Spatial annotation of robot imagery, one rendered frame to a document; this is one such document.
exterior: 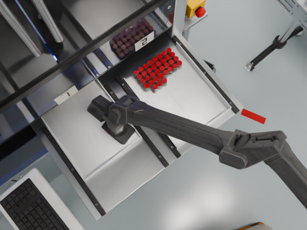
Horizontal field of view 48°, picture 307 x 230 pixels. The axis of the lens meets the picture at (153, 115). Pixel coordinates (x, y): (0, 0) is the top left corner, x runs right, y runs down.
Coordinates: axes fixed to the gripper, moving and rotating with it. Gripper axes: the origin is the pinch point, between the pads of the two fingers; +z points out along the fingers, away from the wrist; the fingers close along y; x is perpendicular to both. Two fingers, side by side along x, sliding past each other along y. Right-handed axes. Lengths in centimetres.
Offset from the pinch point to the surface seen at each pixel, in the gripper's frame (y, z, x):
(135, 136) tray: -4.3, 4.1, -3.0
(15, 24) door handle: 16, -65, 2
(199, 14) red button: 3, -8, -53
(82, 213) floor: 6, 92, 43
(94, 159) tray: 2.5, 4.1, 13.3
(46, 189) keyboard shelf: 11.6, 11.9, 33.2
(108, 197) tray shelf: -10.0, 4.2, 20.9
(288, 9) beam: -22, 47, -116
